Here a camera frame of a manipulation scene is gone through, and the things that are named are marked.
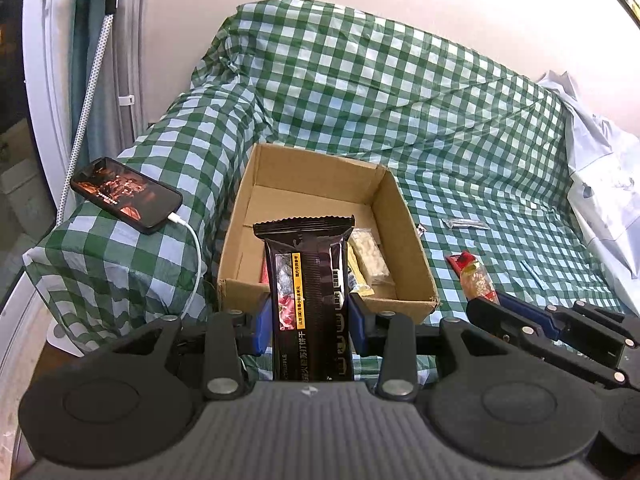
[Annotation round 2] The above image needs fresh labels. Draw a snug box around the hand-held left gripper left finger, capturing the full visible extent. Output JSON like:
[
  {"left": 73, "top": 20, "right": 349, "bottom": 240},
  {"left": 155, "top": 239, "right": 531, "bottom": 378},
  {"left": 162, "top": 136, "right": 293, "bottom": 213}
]
[{"left": 97, "top": 294, "right": 275, "bottom": 402}]

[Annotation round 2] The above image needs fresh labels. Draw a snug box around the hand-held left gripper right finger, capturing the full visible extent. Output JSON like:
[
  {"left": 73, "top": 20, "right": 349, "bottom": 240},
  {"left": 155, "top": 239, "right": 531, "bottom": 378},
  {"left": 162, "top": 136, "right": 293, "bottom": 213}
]
[{"left": 348, "top": 292, "right": 523, "bottom": 402}]

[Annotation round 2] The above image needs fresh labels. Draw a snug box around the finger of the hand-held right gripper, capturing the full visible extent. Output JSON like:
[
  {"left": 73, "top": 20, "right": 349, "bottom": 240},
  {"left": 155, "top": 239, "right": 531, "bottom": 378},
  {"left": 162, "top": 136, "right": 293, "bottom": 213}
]
[
  {"left": 497, "top": 292, "right": 640, "bottom": 348},
  {"left": 467, "top": 297, "right": 630, "bottom": 391}
]

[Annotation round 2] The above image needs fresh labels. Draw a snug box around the red and clear snack packet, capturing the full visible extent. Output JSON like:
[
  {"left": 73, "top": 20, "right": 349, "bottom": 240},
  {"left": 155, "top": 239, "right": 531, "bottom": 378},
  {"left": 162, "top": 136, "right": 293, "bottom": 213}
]
[{"left": 446, "top": 251, "right": 501, "bottom": 306}]

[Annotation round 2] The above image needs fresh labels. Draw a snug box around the yellow snack bar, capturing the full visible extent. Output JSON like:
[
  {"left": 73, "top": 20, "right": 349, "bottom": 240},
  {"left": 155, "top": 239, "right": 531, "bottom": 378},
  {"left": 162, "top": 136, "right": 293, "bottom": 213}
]
[{"left": 346, "top": 245, "right": 376, "bottom": 297}]

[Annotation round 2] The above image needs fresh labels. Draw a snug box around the black snack packet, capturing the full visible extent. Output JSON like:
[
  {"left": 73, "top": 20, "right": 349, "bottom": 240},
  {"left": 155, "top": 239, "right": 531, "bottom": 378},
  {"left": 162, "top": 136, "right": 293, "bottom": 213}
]
[{"left": 252, "top": 214, "right": 357, "bottom": 383}]

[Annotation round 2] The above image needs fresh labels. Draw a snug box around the beige nougat packet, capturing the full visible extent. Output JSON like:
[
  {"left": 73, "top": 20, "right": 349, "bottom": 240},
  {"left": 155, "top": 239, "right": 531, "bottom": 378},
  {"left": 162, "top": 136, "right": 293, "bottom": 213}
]
[{"left": 350, "top": 230, "right": 397, "bottom": 286}]

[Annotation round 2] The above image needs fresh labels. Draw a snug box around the cardboard box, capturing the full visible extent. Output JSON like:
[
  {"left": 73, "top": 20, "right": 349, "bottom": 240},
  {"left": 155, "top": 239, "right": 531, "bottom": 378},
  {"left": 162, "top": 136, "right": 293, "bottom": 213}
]
[{"left": 216, "top": 142, "right": 441, "bottom": 326}]

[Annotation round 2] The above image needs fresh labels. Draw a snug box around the silver white snack bar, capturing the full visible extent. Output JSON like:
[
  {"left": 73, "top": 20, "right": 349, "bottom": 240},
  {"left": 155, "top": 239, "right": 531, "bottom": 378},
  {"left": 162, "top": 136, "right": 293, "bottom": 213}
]
[{"left": 442, "top": 217, "right": 491, "bottom": 231}]

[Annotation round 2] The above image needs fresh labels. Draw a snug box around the white crumpled cloth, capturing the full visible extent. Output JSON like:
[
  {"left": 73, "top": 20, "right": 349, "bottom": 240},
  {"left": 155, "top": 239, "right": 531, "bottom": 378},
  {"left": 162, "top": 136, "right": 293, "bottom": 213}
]
[{"left": 537, "top": 70, "right": 640, "bottom": 281}]

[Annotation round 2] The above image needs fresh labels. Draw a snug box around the black smartphone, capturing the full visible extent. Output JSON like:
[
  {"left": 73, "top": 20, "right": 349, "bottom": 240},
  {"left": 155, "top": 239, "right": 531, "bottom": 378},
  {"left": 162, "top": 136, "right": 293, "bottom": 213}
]
[{"left": 70, "top": 156, "right": 183, "bottom": 235}]

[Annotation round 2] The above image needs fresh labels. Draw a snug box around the green checkered cloth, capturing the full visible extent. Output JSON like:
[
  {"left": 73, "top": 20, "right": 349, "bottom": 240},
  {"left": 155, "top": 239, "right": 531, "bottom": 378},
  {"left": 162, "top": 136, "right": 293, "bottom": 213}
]
[{"left": 22, "top": 0, "right": 626, "bottom": 386}]

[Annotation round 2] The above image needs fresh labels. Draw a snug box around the grey curtain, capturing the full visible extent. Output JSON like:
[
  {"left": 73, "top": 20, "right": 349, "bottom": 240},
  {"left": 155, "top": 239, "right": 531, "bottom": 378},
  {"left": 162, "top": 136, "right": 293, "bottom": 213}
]
[{"left": 67, "top": 0, "right": 151, "bottom": 161}]

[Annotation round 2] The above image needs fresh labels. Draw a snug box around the white charging cable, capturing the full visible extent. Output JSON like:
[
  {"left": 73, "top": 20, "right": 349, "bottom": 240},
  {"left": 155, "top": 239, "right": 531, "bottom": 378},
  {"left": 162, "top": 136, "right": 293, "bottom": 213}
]
[{"left": 169, "top": 212, "right": 205, "bottom": 321}]

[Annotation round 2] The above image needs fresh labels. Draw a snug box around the black and white braided cord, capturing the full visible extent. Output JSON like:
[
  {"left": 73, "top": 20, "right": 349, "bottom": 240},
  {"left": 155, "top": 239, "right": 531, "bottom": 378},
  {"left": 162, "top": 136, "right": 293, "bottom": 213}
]
[{"left": 55, "top": 0, "right": 121, "bottom": 226}]

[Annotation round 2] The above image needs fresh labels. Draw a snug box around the white window frame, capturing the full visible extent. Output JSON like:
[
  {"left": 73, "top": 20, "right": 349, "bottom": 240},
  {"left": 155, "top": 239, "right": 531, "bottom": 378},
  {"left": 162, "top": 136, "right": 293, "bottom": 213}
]
[{"left": 22, "top": 0, "right": 76, "bottom": 211}]

